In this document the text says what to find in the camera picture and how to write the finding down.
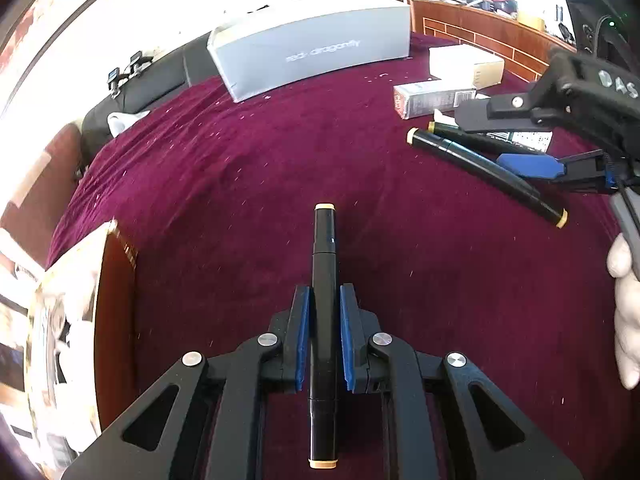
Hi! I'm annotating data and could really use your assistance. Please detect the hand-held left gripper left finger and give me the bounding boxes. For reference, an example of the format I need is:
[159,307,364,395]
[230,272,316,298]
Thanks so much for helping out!
[61,285,313,480]

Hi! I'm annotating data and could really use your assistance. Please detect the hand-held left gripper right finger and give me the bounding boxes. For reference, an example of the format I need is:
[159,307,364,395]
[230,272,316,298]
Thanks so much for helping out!
[340,282,583,480]

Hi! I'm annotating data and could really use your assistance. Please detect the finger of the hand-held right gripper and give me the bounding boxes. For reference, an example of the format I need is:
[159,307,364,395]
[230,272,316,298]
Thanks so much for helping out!
[497,150,615,194]
[452,91,552,136]

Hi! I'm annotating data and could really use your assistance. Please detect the black marker beige caps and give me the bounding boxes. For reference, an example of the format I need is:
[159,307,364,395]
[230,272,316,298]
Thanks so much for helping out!
[406,127,568,229]
[307,203,342,470]

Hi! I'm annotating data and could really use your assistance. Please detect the gold-rimmed round box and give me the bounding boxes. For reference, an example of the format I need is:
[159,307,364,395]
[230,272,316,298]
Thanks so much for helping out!
[25,219,138,461]

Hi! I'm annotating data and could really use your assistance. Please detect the person's right hand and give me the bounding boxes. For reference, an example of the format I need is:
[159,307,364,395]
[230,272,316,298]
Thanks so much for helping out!
[606,234,640,390]

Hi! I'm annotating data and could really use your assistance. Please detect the black marker olive cap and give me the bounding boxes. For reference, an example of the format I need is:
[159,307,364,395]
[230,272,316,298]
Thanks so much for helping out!
[427,120,543,156]

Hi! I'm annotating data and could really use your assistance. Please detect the white and beige box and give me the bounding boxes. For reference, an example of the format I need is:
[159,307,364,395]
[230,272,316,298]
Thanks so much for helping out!
[429,43,505,88]

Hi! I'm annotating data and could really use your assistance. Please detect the red and grey box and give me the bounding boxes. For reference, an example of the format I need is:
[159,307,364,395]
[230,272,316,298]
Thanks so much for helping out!
[393,80,477,120]

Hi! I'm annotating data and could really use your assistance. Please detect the brown wooden ledge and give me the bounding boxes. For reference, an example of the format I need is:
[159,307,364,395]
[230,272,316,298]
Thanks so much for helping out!
[410,0,557,83]

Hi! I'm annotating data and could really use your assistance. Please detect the maroon cloth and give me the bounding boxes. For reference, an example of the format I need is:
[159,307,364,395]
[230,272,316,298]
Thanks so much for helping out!
[47,30,640,480]

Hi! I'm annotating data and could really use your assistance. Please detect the long grey box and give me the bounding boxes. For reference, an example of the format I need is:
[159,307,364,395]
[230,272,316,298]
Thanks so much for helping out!
[207,0,412,103]

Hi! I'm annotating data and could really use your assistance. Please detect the white cloth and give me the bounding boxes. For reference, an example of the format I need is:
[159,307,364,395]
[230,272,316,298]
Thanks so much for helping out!
[107,110,151,137]

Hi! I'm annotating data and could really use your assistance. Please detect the black leather seat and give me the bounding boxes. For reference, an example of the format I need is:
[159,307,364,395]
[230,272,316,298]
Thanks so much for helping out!
[80,30,231,161]

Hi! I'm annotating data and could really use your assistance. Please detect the brown cardboard box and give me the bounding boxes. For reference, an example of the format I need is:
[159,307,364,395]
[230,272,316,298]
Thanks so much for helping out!
[0,122,85,261]

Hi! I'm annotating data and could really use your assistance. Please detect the small black clamp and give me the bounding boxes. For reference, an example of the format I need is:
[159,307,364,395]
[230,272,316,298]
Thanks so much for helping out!
[106,51,153,98]

